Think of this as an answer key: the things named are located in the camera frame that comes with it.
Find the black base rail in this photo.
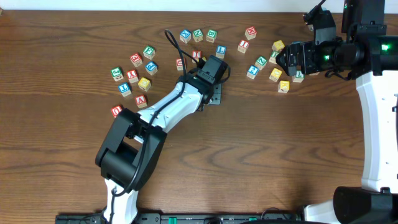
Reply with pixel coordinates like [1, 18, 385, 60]
[55, 213, 302, 224]

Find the red i block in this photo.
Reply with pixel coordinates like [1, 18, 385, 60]
[238, 40, 249, 54]
[192, 50, 201, 63]

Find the red E block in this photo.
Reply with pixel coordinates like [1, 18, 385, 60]
[130, 53, 143, 67]

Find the blue L block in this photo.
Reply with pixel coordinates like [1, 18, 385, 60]
[216, 45, 226, 58]

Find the red u block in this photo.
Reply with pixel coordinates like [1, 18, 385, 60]
[175, 58, 186, 71]
[111, 105, 123, 118]

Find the green R block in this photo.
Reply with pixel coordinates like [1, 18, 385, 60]
[269, 51, 279, 64]

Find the green 7 block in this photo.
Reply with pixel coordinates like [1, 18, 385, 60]
[292, 71, 305, 83]

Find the red A block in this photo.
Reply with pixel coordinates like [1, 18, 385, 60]
[135, 95, 147, 108]

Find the yellow W block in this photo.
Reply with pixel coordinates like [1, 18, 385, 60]
[272, 40, 285, 52]

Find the yellow G block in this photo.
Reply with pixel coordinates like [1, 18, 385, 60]
[138, 77, 152, 91]

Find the blue P block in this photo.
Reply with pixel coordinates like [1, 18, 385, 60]
[145, 61, 158, 75]

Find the green F block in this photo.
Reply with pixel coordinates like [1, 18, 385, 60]
[143, 45, 155, 60]

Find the yellow K block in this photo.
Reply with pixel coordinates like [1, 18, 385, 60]
[278, 80, 290, 93]

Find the red W block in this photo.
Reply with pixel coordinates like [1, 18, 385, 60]
[245, 26, 257, 40]

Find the blue 2 block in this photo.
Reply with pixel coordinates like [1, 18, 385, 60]
[246, 65, 259, 79]

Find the green B block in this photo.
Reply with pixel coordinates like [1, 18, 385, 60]
[206, 29, 218, 43]

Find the blue T block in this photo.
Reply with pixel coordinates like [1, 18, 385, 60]
[118, 83, 132, 97]

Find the blue X block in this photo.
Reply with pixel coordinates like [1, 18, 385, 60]
[180, 29, 192, 44]

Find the green J block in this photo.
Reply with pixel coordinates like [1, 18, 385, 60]
[111, 67, 124, 82]

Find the green N block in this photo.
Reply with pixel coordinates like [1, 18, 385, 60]
[192, 29, 203, 42]

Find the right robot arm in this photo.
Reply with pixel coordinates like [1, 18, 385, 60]
[276, 0, 397, 223]

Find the red U block front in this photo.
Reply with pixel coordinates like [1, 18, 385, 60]
[111, 105, 123, 118]

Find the green Z block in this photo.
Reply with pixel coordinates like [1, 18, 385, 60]
[254, 56, 268, 70]

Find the red I block right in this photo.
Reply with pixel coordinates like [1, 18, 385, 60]
[238, 40, 249, 54]

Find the yellow O block right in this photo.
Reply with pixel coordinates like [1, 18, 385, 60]
[269, 68, 282, 82]

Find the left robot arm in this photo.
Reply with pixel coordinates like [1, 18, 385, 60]
[95, 75, 221, 223]

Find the red U block middle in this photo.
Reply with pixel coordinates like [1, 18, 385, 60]
[175, 58, 186, 71]

